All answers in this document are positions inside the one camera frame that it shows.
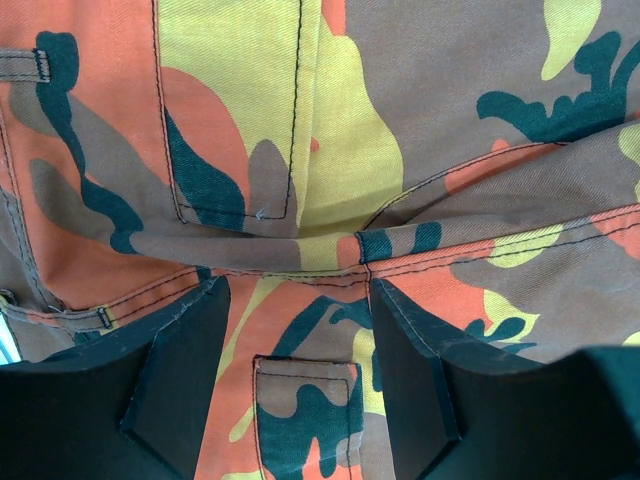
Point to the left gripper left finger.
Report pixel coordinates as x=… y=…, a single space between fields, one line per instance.
x=131 y=404

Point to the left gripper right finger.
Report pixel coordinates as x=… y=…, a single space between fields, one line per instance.
x=459 y=408

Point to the orange camouflage trousers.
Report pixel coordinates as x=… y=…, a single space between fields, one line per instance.
x=482 y=157

